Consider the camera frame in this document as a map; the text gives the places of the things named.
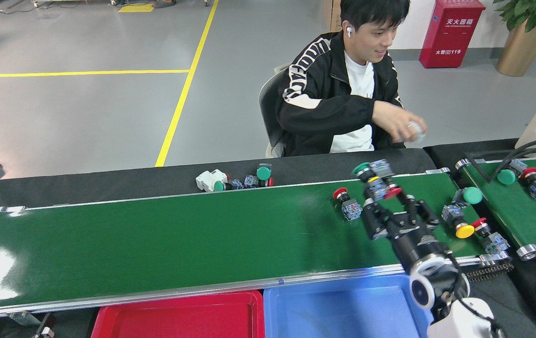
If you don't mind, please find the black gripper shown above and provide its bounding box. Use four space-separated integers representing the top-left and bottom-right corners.
361 192 449 275

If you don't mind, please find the yellow push button switch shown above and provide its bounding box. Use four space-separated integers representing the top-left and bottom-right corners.
442 203 475 239

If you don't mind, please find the white circuit breaker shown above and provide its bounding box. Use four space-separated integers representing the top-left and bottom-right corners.
392 121 428 144
195 169 229 193

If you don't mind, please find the blue plastic tray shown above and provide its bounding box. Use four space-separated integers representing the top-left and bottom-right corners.
263 274 435 338

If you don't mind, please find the green feeder conveyor belt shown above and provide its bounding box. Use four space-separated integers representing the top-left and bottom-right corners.
455 154 536 261

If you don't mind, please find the red plastic tray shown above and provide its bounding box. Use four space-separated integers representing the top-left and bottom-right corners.
91 290 266 338

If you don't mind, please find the long green conveyor belt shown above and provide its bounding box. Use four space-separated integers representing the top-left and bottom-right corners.
0 168 515 322

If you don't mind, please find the person's right hand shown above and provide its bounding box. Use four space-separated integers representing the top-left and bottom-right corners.
373 101 427 143

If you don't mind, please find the person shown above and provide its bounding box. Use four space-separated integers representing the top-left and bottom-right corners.
275 0 407 157

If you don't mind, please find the grey chair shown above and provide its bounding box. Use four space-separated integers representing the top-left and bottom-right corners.
258 63 292 159

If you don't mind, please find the red fire extinguisher box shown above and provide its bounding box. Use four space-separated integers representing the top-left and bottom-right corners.
419 0 486 69

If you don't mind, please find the gold plant pot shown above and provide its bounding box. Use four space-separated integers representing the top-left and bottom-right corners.
496 20 536 77

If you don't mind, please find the brown cardboard box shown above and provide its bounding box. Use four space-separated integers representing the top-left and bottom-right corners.
324 0 343 32

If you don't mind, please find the green leafy plant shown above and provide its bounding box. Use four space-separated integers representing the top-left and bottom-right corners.
493 0 536 33

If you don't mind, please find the black drive chain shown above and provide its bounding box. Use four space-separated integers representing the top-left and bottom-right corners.
465 262 515 282

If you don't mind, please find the black cable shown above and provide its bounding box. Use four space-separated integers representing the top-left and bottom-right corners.
465 134 536 184

